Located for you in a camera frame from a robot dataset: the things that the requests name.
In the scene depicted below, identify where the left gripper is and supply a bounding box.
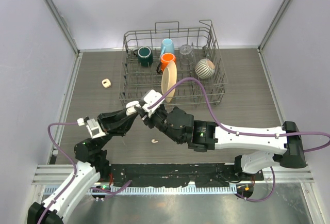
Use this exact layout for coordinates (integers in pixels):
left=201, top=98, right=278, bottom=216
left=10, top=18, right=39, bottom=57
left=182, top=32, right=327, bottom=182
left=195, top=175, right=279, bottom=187
left=92, top=106, right=137, bottom=151

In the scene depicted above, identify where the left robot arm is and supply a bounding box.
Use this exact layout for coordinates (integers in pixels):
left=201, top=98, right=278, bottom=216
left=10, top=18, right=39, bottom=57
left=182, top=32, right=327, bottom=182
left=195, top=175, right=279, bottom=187
left=27, top=107, right=138, bottom=223

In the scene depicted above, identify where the dark green mug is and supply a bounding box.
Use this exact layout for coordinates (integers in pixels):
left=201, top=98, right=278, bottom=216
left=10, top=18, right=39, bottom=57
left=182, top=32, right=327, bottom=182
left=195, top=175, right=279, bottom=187
left=133, top=46, right=153, bottom=67

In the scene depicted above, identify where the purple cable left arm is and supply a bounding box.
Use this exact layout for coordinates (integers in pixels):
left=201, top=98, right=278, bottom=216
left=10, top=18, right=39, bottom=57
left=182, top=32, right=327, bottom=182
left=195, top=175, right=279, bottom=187
left=36, top=119, right=86, bottom=224

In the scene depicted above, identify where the beige oval plate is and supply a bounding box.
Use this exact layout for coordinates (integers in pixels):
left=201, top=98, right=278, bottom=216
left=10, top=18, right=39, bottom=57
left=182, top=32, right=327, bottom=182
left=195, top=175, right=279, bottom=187
left=161, top=61, right=177, bottom=95

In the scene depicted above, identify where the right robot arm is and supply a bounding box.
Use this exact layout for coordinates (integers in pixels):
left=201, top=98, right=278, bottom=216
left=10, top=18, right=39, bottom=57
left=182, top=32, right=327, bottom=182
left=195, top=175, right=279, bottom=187
left=135, top=105, right=306, bottom=180

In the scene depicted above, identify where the beige earbud charging case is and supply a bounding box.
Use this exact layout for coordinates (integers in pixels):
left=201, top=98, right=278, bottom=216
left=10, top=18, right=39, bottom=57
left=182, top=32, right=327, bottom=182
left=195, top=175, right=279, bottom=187
left=102, top=78, right=111, bottom=88

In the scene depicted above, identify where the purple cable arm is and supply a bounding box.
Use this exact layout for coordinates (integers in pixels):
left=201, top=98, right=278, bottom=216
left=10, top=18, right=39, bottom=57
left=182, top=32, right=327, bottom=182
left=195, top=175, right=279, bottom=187
left=148, top=77, right=330, bottom=204
left=36, top=119, right=86, bottom=224

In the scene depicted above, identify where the grey wire dish rack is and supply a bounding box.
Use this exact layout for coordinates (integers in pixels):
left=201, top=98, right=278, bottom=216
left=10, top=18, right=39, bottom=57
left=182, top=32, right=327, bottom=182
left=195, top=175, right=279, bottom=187
left=119, top=20, right=228, bottom=106

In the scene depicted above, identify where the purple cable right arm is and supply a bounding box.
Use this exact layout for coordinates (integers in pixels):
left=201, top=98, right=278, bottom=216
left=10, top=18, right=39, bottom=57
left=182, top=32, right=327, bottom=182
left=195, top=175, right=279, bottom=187
left=148, top=77, right=330, bottom=204

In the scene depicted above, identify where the orange mug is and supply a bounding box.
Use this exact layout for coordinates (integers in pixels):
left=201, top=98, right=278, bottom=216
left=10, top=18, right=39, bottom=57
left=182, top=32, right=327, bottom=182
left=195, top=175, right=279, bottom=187
left=156, top=53, right=176, bottom=74

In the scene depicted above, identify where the clear glass cup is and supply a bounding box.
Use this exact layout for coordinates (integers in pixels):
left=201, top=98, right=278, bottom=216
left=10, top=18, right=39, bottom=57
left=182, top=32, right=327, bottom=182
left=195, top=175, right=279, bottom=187
left=179, top=44, right=194, bottom=66

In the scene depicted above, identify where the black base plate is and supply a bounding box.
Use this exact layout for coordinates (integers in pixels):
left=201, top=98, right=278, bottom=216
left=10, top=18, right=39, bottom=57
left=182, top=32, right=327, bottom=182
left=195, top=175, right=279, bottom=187
left=101, top=163, right=264, bottom=188

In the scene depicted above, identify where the white slotted cable duct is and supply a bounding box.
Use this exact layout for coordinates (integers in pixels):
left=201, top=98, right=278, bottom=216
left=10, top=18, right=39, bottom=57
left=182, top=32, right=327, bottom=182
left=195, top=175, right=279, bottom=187
left=43, top=184, right=237, bottom=196

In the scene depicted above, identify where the striped ceramic bowl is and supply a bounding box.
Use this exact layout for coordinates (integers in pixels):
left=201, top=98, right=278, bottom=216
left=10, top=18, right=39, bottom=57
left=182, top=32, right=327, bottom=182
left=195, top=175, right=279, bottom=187
left=195, top=58, right=215, bottom=79

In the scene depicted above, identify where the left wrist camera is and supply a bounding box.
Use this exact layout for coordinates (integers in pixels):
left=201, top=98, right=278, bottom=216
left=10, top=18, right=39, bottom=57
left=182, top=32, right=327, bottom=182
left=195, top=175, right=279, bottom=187
left=77, top=117, right=106, bottom=139

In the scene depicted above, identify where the light blue cup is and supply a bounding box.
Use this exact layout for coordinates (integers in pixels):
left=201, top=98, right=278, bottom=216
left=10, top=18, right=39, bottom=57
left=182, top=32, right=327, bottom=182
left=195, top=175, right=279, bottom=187
left=160, top=38, right=175, bottom=56

